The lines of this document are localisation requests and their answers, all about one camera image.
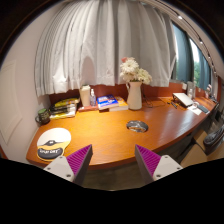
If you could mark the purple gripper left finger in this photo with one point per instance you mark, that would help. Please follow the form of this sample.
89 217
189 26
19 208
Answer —
73 167

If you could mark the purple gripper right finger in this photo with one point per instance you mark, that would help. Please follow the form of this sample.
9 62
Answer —
152 166

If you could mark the round cartoon mouse pad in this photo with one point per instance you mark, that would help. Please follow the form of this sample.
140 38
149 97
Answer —
52 143

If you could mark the dark green mug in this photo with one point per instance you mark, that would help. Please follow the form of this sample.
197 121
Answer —
43 116

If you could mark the stack of snack packages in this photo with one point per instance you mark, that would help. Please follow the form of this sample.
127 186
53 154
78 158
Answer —
64 109

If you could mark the black office chair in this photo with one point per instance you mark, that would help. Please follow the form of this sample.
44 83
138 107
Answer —
213 139

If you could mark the yellow book underneath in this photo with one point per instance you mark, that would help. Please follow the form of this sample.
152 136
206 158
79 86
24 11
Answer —
122 105

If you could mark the clear hand sanitizer bottle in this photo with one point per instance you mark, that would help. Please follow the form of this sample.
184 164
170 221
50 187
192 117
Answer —
92 98

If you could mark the white ceramic vase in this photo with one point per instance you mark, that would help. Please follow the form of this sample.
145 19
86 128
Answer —
134 99

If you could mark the white laptop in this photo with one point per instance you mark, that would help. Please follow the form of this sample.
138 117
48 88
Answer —
183 98

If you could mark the blue book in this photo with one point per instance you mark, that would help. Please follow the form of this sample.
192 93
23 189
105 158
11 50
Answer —
105 102

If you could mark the white cylindrical container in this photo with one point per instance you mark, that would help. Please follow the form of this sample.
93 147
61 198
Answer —
85 95

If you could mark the white and pink flowers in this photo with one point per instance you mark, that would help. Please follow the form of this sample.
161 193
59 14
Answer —
131 72

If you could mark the white pleated curtain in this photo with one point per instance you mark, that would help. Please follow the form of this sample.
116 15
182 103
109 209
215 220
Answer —
86 40

